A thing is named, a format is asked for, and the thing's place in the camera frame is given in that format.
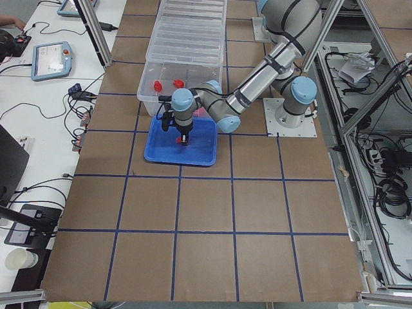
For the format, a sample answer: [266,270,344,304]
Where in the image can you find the blue plastic tray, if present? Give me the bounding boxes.
[144,117,218,167]

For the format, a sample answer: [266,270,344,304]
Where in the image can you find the aluminium frame post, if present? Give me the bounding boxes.
[74,0,113,68]

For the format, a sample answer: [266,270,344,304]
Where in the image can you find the teach pendant tablet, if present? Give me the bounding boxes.
[57,0,80,17]
[31,41,73,82]

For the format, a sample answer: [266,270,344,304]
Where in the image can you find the clear ribbed box lid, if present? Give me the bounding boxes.
[145,1,227,67]

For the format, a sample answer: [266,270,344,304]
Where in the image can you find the black laptop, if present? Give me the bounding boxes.
[0,126,30,207]

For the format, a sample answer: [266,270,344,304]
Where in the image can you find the black power adapter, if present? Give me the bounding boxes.
[99,22,118,32]

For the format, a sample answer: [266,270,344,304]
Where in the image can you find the clear plastic storage box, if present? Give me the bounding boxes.
[136,62,223,117]

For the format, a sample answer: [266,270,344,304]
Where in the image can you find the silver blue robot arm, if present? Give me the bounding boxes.
[160,0,322,144]

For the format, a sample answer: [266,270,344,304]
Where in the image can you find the black box latch handle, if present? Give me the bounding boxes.
[158,95,172,102]

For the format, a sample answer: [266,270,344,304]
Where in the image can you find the white paper cup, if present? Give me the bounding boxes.
[5,248,39,270]

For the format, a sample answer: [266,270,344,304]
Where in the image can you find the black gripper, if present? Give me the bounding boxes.
[161,102,193,145]

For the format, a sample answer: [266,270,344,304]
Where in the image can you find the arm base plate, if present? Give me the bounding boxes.
[263,98,317,138]
[252,17,272,42]

